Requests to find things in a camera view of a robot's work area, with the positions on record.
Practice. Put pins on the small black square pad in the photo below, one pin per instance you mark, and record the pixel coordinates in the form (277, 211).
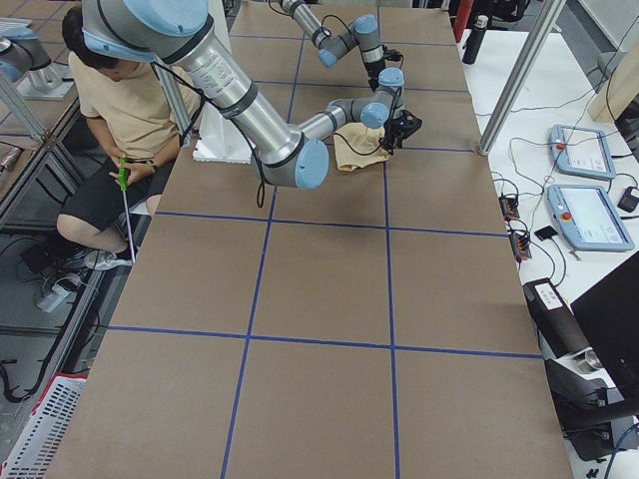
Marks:
(546, 233)

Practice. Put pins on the white perforated plastic basket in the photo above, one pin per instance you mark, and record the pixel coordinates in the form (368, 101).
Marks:
(47, 424)

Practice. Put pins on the far blue teach pendant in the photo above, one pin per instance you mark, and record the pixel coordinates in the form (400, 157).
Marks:
(581, 152)

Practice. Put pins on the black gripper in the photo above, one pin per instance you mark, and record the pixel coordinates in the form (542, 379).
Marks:
(392, 131)

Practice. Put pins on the near blue teach pendant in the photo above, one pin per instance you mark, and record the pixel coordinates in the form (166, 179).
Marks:
(587, 218)

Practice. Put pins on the black power brick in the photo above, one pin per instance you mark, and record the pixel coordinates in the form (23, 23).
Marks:
(629, 200)

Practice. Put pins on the blue teach pendant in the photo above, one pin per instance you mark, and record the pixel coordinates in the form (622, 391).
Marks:
(581, 152)
(587, 218)

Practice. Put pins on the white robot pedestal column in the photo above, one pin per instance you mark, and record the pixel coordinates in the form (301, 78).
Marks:
(220, 141)

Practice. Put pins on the grey aluminium frame post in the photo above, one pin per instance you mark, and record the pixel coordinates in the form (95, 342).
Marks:
(527, 56)

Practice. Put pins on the beige long-sleeve graphic shirt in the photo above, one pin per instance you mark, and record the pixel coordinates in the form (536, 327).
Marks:
(357, 146)

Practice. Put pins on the red cylinder bottle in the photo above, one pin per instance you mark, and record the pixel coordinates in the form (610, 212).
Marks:
(461, 18)

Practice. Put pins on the person in beige shirt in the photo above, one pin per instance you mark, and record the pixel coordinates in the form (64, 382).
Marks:
(127, 112)

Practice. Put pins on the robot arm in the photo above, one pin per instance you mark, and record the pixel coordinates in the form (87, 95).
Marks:
(284, 155)
(361, 33)

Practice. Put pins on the black bottle clear cap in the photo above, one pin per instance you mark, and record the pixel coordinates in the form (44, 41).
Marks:
(474, 40)

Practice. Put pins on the black box white label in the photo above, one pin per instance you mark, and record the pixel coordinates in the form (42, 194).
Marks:
(554, 318)

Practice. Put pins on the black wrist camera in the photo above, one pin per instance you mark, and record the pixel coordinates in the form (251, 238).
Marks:
(392, 55)

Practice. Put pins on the green handled stick tool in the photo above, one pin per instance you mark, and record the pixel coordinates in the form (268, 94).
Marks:
(122, 177)

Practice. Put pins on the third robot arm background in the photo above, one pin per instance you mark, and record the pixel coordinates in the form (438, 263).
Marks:
(21, 52)

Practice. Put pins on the black monitor on arm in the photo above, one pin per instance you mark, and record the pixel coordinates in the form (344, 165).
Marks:
(607, 314)

